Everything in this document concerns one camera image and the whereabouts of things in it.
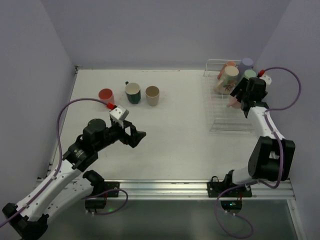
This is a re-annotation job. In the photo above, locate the light green plastic cup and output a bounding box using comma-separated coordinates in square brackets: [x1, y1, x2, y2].
[238, 69, 257, 83]

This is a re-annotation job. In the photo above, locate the salmon pink plastic cup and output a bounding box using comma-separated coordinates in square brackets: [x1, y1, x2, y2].
[98, 88, 115, 105]

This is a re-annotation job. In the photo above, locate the orange mug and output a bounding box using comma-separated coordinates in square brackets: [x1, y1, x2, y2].
[217, 61, 237, 80]

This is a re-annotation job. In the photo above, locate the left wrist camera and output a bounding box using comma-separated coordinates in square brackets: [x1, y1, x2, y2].
[109, 105, 130, 128]

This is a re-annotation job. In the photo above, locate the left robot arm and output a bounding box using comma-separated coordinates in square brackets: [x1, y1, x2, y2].
[2, 118, 147, 240]

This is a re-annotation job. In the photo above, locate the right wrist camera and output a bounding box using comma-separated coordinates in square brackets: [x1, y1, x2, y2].
[257, 70, 272, 89]

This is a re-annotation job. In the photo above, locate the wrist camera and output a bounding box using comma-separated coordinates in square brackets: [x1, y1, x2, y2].
[257, 70, 272, 89]
[109, 105, 130, 128]

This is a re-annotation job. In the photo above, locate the light pink mug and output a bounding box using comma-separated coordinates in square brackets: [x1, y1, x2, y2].
[226, 96, 241, 109]

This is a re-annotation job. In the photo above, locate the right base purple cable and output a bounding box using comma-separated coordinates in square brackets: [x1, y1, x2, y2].
[214, 186, 253, 239]

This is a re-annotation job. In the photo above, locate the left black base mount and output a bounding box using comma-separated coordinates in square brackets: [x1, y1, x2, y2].
[84, 181, 121, 213]

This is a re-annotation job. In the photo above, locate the beige plastic cup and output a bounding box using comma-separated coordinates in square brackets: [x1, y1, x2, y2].
[145, 86, 160, 107]

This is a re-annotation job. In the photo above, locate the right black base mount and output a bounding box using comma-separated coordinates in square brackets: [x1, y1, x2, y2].
[207, 172, 253, 214]

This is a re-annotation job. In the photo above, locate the white wire dish rack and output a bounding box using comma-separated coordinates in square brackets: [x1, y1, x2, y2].
[201, 59, 255, 135]

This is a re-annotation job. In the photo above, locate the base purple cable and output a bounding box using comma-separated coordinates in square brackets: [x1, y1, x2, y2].
[84, 188, 130, 216]
[214, 186, 253, 239]

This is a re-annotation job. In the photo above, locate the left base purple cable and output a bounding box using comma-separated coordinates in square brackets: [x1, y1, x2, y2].
[84, 188, 130, 216]

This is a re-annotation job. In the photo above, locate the cream floral mug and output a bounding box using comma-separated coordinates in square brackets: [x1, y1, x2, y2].
[213, 66, 239, 95]

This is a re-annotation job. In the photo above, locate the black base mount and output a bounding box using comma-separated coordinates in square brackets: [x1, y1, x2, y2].
[207, 172, 253, 214]
[84, 181, 121, 213]

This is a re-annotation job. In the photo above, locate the lavender plastic cup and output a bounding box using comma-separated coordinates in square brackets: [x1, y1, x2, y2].
[237, 57, 254, 76]

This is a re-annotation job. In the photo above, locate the aluminium mounting rail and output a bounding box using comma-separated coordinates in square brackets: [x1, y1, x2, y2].
[105, 179, 295, 200]

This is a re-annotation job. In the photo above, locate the dark green mug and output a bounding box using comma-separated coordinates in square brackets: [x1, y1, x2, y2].
[124, 81, 141, 105]

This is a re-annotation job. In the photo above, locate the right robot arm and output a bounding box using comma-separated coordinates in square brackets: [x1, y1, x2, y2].
[223, 77, 296, 189]

